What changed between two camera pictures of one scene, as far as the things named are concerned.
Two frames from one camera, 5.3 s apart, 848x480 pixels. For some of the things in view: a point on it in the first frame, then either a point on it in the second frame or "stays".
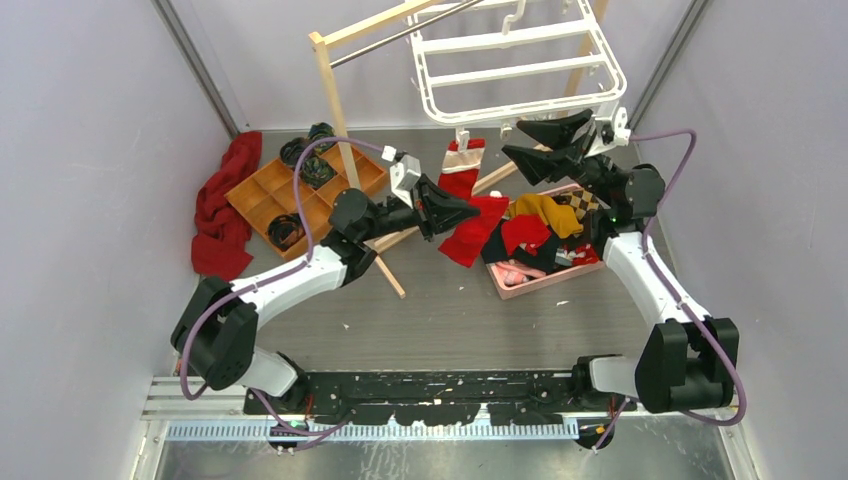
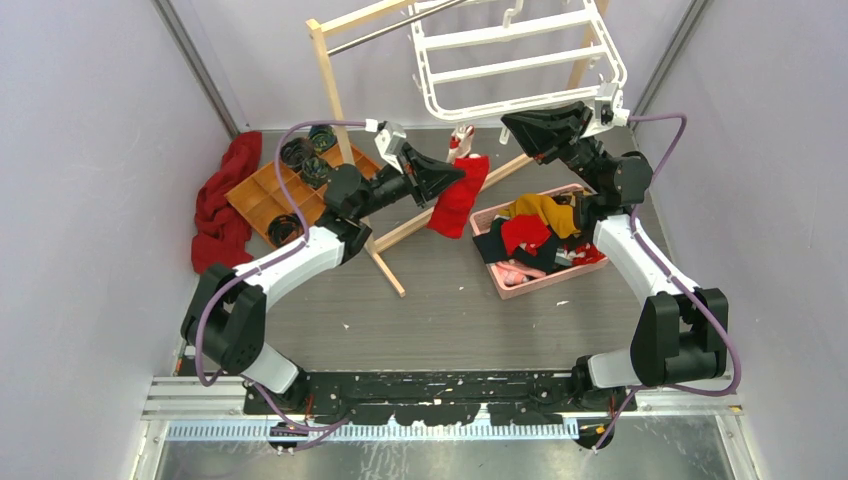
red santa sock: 585,255 stays
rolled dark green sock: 316,171 stays
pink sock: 514,272 stays
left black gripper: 435,211 → 431,178
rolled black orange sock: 285,230 stays
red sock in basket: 528,229 stays
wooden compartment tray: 268,201 stays
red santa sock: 460,170 → 460,143
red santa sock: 471,234 → 455,201
